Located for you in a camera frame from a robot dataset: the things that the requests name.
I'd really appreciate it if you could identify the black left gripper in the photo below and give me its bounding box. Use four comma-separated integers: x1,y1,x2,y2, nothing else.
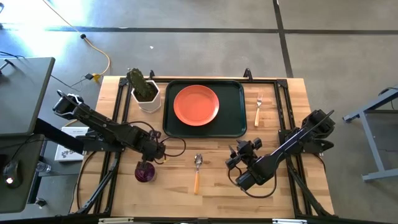
138,129,167,168

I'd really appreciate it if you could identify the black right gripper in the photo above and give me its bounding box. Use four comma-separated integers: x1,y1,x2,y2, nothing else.
225,138,264,170

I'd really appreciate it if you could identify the purple cup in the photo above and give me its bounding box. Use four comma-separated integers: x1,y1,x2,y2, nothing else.
134,161,156,184

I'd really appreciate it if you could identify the metal spoon with wooden handle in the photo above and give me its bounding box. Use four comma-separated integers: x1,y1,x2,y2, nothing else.
193,153,204,195

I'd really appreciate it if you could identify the metal fork with wooden handle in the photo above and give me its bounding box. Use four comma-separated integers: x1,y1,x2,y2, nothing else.
254,94,264,128

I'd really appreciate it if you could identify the orange round plate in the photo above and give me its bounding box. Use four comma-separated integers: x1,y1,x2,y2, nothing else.
173,85,220,127

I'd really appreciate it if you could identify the dark green serving tray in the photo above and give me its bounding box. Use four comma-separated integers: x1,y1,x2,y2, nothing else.
162,79,248,139

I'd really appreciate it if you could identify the white hexagonal planter pot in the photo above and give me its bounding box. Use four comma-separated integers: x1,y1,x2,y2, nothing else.
131,80,162,113

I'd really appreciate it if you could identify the green cactus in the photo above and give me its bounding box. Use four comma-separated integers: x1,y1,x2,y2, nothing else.
126,68,157,100

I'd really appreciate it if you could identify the white printed box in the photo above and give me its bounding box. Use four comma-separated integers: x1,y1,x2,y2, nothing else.
54,126,91,162

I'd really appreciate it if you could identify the clear plastic bottle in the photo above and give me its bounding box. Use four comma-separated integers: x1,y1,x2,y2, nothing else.
35,161,52,174

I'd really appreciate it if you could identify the black computer mouse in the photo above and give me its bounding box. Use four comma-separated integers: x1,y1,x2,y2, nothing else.
2,159,23,189

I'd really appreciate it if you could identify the grey desk top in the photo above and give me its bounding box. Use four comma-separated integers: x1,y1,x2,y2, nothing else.
0,57,56,138

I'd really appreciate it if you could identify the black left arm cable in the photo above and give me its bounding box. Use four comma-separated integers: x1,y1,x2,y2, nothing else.
124,120,187,165

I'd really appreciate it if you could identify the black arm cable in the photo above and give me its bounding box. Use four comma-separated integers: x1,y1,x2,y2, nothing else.
124,120,187,165
228,167,278,199

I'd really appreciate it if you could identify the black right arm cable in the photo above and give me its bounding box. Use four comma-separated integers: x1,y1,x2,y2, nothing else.
228,167,278,199

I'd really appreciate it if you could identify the silver metal bracket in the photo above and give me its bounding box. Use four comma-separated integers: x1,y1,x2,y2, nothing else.
98,217,135,224
272,218,308,224

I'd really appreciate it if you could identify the black aluminium table frame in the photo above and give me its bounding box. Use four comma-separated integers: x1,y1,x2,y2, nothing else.
70,68,337,220

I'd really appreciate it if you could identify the yellow floor cable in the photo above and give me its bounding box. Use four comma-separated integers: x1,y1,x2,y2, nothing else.
42,0,112,83

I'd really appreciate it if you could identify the grey metal table frame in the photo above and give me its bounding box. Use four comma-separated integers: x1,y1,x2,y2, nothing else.
342,85,398,183

